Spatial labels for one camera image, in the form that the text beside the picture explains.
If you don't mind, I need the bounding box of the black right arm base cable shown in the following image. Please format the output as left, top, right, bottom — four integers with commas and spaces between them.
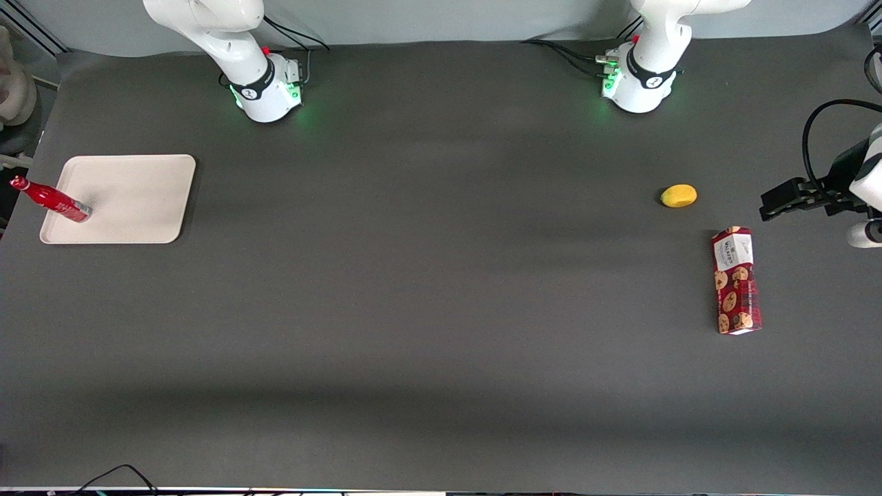
260, 14, 333, 85

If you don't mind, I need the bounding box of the red coke bottle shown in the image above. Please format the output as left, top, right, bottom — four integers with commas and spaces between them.
9, 175, 93, 224

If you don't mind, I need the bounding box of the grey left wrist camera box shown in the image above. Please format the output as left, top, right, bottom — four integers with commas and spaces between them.
846, 218, 882, 249

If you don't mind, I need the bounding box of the yellow mango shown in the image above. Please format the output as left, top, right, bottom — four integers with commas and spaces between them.
659, 183, 699, 209

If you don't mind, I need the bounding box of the cream plastic tray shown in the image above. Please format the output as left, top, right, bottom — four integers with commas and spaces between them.
39, 154, 197, 245

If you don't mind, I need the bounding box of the black arm base cable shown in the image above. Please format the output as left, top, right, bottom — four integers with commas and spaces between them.
520, 19, 645, 78
260, 14, 333, 85

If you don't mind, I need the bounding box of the red cookie box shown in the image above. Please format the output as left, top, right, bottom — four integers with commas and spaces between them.
710, 225, 763, 336

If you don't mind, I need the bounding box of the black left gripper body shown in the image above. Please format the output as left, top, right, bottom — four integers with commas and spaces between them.
806, 137, 871, 215

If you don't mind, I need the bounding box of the aluminium frame rail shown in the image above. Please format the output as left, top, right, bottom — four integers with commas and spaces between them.
0, 10, 71, 57

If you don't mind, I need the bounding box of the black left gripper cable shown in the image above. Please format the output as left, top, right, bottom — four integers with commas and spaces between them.
801, 99, 882, 195

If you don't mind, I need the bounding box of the thin black looped cable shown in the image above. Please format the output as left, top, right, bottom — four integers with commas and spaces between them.
71, 463, 161, 496

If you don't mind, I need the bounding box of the black left arm base cable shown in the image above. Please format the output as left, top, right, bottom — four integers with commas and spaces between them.
520, 19, 645, 78

